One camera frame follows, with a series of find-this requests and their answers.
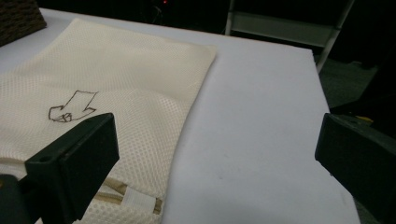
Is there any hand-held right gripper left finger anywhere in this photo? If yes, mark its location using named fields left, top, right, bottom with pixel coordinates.
left=24, top=112, right=120, bottom=224

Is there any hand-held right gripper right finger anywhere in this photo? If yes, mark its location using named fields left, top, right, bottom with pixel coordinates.
left=314, top=113, right=396, bottom=224

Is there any cream mesh laundry bag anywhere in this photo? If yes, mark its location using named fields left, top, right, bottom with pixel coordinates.
left=0, top=18, right=218, bottom=224

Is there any small yellow object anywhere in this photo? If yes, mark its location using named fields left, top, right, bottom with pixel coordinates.
left=354, top=115, right=375, bottom=125

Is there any white metal shelf stand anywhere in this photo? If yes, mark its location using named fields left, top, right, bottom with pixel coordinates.
left=224, top=0, right=356, bottom=75

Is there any brown wicker basket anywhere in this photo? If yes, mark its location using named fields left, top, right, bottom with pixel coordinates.
left=0, top=0, right=48, bottom=48

